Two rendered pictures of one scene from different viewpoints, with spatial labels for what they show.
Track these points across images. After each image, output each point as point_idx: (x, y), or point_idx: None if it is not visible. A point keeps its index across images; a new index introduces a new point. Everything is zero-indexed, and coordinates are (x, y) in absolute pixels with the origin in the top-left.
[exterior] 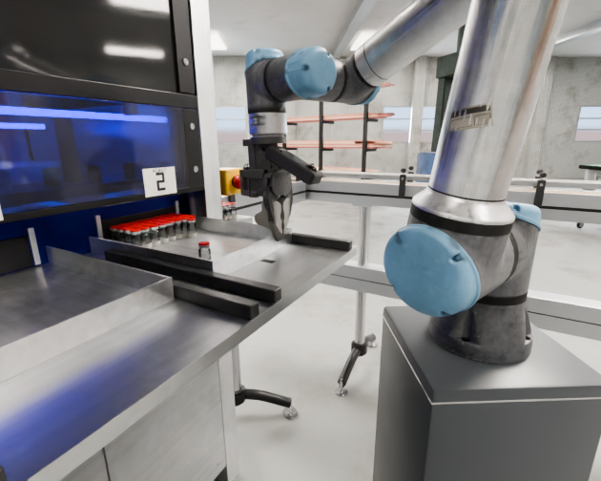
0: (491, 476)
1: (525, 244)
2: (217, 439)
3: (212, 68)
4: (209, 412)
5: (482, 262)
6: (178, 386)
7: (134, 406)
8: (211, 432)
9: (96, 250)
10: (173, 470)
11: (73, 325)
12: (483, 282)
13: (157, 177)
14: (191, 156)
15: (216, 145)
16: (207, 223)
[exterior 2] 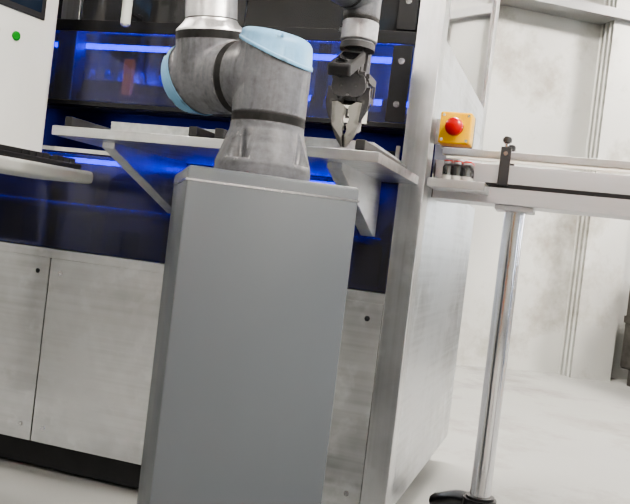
0: (168, 265)
1: (234, 58)
2: (351, 454)
3: (445, 1)
4: (349, 403)
5: (175, 58)
6: (131, 139)
7: (110, 130)
8: (345, 434)
9: None
10: None
11: (158, 129)
12: (173, 72)
13: (348, 106)
14: (393, 90)
15: (433, 82)
16: None
